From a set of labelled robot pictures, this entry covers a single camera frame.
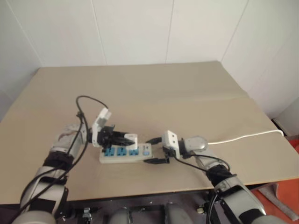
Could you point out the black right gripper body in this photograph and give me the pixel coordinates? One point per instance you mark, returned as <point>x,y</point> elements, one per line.
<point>168,152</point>

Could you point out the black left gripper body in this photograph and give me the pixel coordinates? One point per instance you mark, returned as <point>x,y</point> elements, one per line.
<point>105,136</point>

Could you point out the white charger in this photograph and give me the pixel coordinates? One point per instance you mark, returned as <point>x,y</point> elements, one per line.
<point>135,140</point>

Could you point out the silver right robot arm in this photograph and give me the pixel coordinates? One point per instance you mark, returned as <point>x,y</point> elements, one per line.
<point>198,143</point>

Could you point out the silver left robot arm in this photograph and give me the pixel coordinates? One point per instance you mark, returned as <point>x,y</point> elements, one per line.
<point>70,140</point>

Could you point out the white power strip blue sockets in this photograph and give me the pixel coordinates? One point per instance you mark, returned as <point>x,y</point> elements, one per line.
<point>121,159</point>

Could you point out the grey rounded shape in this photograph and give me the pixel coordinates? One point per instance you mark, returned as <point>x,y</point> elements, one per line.
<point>119,215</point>
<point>175,213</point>

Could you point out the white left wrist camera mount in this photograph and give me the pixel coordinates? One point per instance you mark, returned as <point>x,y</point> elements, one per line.
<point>95,135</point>

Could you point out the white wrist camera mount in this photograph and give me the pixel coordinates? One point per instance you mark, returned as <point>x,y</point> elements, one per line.
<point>171,138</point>
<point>95,135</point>

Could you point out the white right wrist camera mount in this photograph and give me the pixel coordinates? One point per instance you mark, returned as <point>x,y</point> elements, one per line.
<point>171,138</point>

